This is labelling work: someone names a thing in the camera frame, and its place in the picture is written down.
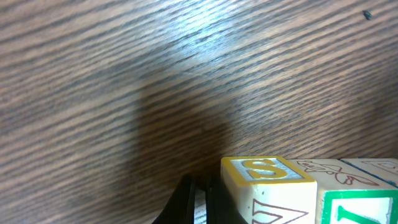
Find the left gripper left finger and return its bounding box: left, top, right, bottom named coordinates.
left=152, top=174, right=195, bottom=224

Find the green block letter V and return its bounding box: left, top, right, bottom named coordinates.
left=290, top=159, right=397, bottom=224

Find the wooden block letter W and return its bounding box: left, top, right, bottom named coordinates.
left=221, top=156, right=318, bottom=224

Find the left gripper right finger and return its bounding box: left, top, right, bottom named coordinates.
left=205, top=176, right=247, bottom=224

